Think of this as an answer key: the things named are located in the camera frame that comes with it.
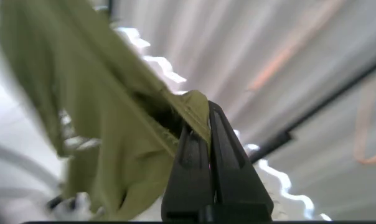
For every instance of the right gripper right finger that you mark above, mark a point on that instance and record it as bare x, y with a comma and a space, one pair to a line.
237, 186

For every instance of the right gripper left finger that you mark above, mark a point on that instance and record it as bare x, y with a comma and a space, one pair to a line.
188, 186

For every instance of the green printed T-shirt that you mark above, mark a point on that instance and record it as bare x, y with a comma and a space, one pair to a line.
113, 124

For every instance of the black clothes rack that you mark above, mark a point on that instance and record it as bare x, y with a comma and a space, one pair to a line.
278, 140

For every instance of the white curtain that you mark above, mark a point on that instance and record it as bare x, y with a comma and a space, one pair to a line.
222, 46

